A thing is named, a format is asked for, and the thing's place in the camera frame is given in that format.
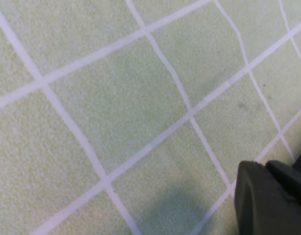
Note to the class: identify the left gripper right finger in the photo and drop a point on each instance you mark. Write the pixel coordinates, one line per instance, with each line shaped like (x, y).
(292, 183)

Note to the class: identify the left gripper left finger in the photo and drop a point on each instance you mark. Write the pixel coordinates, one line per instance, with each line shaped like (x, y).
(258, 208)

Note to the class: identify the green white-grid tablecloth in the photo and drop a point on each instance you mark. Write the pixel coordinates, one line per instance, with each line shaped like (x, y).
(116, 98)

